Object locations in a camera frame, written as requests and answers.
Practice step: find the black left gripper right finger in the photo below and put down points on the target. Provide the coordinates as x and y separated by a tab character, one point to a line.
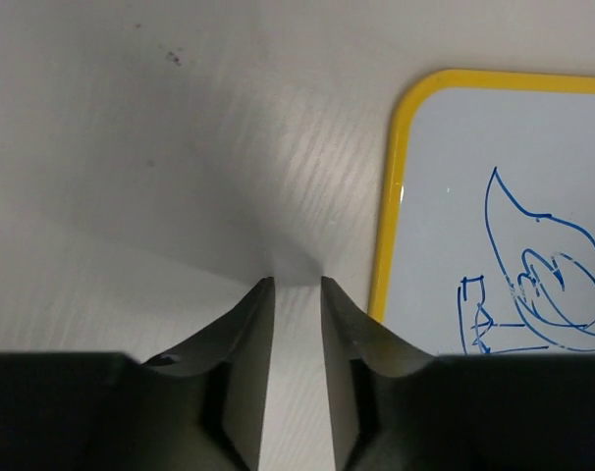
395	407

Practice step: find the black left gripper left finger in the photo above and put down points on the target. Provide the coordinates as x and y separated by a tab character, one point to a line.
198	405

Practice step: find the yellow framed small whiteboard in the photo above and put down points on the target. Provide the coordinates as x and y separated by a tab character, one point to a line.
486	235

